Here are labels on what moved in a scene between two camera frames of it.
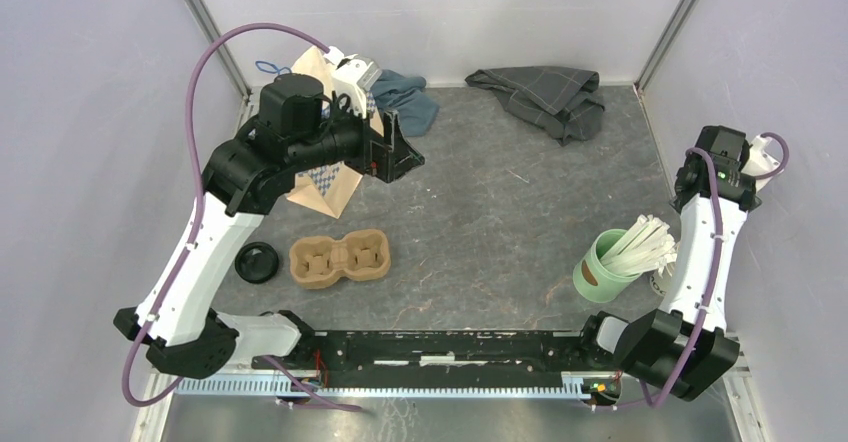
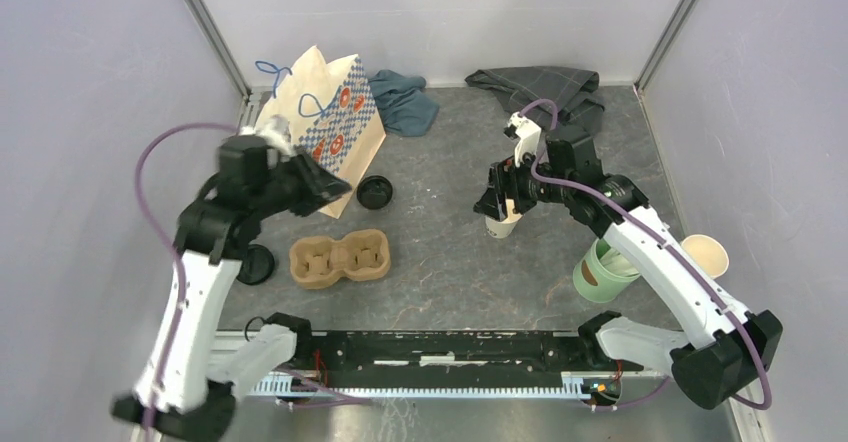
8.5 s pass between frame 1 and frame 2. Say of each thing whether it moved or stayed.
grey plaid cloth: stayed
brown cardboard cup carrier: stayed
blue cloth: stayed
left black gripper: moved
